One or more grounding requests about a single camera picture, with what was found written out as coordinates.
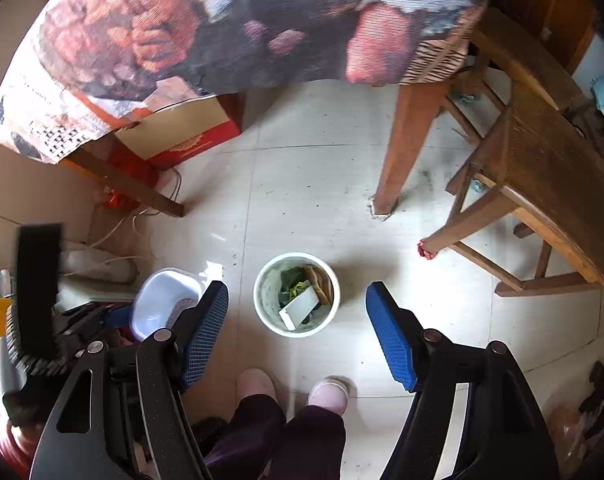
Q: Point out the pink slipper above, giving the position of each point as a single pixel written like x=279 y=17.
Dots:
x=254 y=385
x=329 y=395

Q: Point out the wooden stool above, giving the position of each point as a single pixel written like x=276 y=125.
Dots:
x=552 y=170

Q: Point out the green wrapper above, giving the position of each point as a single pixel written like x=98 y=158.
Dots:
x=296 y=287

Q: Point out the printed newspaper-style tablecloth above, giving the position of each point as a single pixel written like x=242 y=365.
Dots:
x=182 y=25

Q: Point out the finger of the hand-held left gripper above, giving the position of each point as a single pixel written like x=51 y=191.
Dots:
x=38 y=285

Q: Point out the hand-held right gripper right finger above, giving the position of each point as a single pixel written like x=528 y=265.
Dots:
x=387 y=330

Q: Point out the red cardboard box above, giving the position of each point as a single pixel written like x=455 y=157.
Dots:
x=182 y=130

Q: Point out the white box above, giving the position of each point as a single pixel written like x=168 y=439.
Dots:
x=299 y=310

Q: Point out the white plastic dustpan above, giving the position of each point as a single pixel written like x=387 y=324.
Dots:
x=164 y=300

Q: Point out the red cloth scrap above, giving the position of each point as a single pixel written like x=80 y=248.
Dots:
x=425 y=250

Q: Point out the white plastic bin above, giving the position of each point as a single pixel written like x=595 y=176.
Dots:
x=269 y=305

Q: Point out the wooden bench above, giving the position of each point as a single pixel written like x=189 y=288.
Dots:
x=522 y=55

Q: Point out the person's purple trousers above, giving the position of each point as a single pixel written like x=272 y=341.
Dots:
x=262 y=440

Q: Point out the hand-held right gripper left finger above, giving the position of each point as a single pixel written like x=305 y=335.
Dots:
x=209 y=330

